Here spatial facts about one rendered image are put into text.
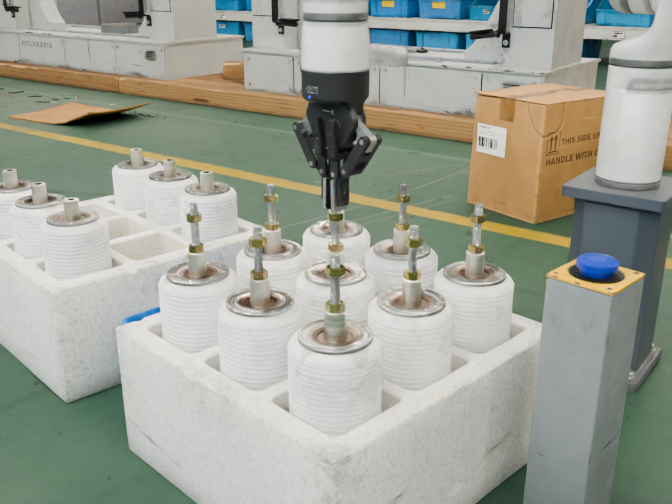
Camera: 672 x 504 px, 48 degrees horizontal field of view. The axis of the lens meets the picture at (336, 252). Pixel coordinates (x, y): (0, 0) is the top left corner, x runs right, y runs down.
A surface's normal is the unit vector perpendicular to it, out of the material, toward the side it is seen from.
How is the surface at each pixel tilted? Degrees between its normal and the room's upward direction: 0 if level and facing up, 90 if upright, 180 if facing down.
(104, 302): 90
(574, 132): 90
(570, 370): 90
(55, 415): 0
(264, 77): 90
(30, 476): 0
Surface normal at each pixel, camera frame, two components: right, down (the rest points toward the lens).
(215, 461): -0.71, 0.25
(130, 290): 0.68, 0.26
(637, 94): -0.42, 0.32
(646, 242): 0.15, 0.34
